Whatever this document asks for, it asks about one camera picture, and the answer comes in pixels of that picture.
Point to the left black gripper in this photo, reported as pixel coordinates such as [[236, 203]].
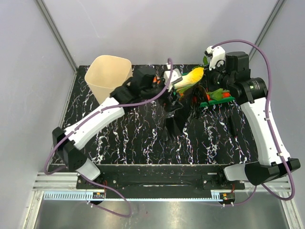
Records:
[[167, 94]]

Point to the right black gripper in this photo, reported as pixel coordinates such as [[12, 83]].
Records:
[[209, 87]]

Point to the black trash bag roll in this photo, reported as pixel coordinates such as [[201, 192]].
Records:
[[181, 109]]

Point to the beige plastic trash bin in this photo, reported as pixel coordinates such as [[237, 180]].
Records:
[[107, 73]]

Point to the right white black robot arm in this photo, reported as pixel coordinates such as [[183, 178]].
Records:
[[231, 71]]

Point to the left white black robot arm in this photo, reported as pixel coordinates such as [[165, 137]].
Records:
[[69, 142]]

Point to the green leafy vegetable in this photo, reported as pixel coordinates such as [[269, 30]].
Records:
[[215, 95]]

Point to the small orange carrot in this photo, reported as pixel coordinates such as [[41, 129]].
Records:
[[226, 94]]

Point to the green plastic basket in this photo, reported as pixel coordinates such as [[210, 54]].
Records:
[[214, 101]]

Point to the yellow white napa cabbage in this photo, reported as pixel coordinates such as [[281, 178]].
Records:
[[190, 79]]

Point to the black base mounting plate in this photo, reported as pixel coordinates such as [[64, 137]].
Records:
[[166, 181]]

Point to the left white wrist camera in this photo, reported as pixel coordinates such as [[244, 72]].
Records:
[[172, 78]]

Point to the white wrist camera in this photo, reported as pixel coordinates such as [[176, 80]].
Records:
[[217, 57], [172, 78]]

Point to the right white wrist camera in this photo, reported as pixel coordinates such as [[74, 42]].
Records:
[[217, 57]]

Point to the aluminium frame rail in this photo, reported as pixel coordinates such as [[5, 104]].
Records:
[[61, 201]]

